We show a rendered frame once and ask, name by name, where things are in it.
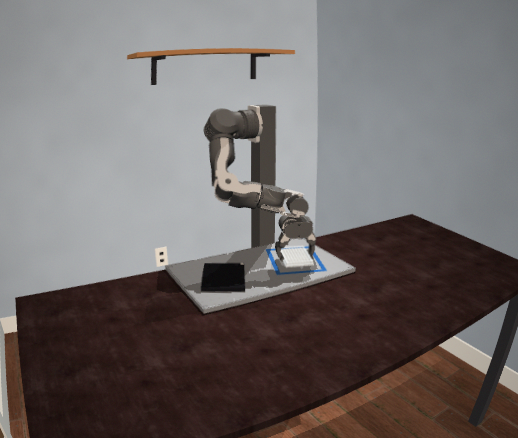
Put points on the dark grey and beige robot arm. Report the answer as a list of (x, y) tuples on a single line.
[(222, 123)]

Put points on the blue tape outline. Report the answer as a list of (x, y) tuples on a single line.
[(278, 272)]

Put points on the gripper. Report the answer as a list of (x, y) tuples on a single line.
[(294, 228)]

